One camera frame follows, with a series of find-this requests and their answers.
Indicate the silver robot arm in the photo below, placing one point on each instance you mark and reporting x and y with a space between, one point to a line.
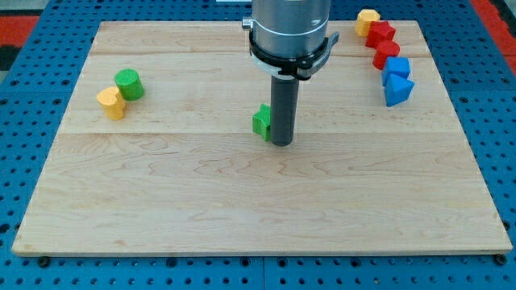
288 38

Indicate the yellow heart block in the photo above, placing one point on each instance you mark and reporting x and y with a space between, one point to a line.
112 103

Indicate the green star block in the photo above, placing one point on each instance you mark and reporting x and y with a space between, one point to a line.
261 122

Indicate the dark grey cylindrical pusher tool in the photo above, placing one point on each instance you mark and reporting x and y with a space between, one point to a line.
284 98

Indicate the wooden board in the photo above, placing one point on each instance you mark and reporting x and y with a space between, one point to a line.
182 174

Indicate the green cylinder block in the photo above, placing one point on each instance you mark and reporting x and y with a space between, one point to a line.
129 84

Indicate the blue triangle block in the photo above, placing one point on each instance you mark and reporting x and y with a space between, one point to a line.
397 90

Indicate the yellow hexagon block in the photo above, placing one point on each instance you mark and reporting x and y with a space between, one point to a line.
363 21

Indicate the red cylinder block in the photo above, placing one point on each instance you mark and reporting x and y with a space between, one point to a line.
385 49

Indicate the blue cube block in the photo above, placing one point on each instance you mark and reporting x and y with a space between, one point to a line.
396 65

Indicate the red star block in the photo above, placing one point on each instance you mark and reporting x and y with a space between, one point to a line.
379 31

